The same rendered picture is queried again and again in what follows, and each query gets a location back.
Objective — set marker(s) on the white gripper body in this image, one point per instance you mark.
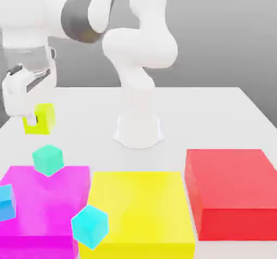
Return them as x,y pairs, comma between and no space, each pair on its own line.
15,94

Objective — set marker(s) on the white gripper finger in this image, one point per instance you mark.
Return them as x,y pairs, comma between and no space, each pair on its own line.
32,118

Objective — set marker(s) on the small yellow-green cube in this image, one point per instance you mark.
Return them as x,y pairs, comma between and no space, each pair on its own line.
45,116

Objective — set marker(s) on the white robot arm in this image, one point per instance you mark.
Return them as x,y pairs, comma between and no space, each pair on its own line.
140,47

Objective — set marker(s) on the small teal cube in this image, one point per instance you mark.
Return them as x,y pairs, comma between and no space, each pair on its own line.
48,159

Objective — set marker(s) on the small blue cube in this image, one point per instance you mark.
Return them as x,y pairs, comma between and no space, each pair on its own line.
6,202

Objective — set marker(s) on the small cyan cube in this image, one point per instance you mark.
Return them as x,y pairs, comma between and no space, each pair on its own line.
89,226

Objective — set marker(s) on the large magenta box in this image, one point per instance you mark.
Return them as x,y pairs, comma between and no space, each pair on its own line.
43,209

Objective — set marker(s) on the large yellow box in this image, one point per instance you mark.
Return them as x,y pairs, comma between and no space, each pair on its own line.
142,209

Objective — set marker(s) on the large red box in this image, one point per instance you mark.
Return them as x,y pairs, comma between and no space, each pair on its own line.
233,187

